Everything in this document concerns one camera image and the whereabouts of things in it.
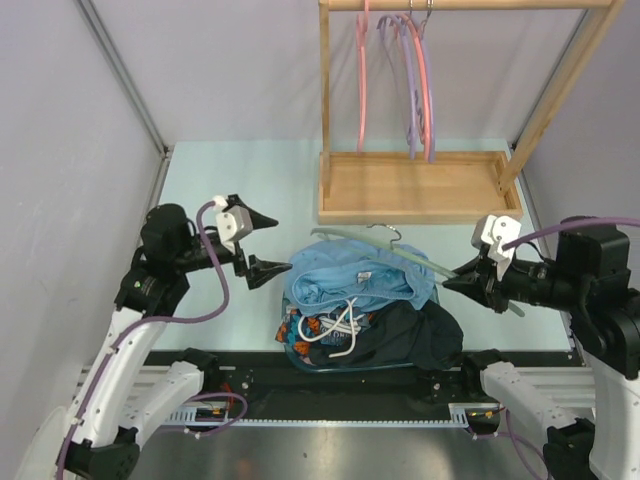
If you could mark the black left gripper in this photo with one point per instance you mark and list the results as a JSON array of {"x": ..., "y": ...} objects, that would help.
[{"x": 259, "y": 270}]

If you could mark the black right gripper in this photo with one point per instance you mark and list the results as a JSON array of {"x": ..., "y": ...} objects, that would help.
[{"x": 487, "y": 289}]

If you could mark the light blue shorts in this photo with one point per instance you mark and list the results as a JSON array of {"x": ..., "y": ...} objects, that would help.
[{"x": 336, "y": 287}]

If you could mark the sage green hanger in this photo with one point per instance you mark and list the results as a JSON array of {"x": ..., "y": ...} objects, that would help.
[{"x": 345, "y": 265}]

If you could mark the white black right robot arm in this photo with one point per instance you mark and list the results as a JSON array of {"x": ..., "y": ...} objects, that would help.
[{"x": 580, "y": 267}]

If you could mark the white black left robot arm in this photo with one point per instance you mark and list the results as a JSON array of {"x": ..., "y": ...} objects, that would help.
[{"x": 104, "y": 433}]

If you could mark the dark navy shorts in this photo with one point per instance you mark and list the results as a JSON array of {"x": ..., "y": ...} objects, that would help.
[{"x": 429, "y": 338}]

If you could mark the blue patterned shorts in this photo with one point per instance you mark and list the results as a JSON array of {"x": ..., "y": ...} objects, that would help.
[{"x": 336, "y": 329}]

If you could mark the purple hanger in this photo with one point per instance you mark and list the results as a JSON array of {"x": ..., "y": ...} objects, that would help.
[{"x": 394, "y": 35}]

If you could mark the pink hanger left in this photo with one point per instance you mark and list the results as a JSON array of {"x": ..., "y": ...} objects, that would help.
[{"x": 362, "y": 85}]

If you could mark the wooden clothes rack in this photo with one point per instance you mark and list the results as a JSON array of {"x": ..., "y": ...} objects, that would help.
[{"x": 459, "y": 187}]

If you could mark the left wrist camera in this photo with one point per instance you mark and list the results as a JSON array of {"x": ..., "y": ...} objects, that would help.
[{"x": 233, "y": 220}]

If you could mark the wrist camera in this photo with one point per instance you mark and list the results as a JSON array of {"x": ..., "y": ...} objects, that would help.
[
  {"x": 233, "y": 220},
  {"x": 495, "y": 232}
]

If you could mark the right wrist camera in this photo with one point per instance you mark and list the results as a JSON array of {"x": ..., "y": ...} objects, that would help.
[{"x": 495, "y": 232}]

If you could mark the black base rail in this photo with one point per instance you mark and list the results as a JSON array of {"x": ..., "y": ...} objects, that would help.
[{"x": 276, "y": 390}]

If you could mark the aluminium corner frame post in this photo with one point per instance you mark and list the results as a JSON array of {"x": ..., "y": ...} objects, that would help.
[{"x": 115, "y": 61}]

